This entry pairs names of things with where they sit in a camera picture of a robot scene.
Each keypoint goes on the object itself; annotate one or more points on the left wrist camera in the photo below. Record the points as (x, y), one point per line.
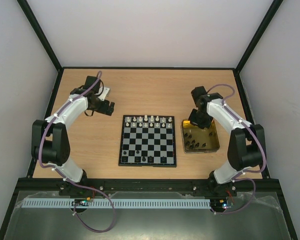
(103, 93)

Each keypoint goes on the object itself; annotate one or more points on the black white chessboard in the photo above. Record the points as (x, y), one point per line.
(156, 138)

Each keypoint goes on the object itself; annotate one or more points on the gold metal tin tray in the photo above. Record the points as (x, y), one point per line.
(199, 140)

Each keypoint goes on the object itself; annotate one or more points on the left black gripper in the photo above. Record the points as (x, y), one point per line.
(104, 109)

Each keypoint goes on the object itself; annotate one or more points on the black mounting rail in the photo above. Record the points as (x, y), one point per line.
(194, 187)

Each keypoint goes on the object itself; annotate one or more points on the white slotted cable duct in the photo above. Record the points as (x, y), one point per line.
(64, 203)

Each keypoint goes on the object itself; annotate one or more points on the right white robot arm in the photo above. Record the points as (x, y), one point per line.
(247, 146)

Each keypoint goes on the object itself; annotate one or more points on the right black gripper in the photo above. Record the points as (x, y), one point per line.
(200, 119)

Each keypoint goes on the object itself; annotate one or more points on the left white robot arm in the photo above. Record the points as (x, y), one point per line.
(50, 144)

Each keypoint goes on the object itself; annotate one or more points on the black frame enclosure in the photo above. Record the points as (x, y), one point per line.
(266, 183)

